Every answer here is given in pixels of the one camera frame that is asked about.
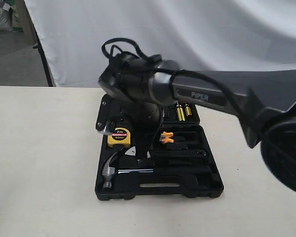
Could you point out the adjustable wrench black handle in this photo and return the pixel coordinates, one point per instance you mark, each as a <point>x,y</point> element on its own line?
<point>175,154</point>

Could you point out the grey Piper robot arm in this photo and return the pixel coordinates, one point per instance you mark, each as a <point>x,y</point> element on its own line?
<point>264,102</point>

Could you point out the yellow tape measure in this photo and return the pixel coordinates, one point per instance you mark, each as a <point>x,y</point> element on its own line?
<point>120,136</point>

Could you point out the black plastic tool case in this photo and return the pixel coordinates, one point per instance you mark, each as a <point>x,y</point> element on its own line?
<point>188,135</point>

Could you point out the black backdrop stand pole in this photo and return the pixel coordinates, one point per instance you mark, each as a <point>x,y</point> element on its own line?
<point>37,45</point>

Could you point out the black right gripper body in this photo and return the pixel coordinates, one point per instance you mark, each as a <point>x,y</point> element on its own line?
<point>145,128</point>

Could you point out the small yellow black screwdriver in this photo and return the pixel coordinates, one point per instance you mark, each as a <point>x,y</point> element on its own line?
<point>187,109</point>

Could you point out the cardboard box in background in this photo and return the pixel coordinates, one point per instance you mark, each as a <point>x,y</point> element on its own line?
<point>16,22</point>

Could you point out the claw hammer black grip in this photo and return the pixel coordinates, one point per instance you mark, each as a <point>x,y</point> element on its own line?
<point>108,171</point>

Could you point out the white backdrop cloth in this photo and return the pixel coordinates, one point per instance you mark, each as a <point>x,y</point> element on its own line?
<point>220,35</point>

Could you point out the orange handled pliers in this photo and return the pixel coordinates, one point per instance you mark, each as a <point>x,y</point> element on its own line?
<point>166,137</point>

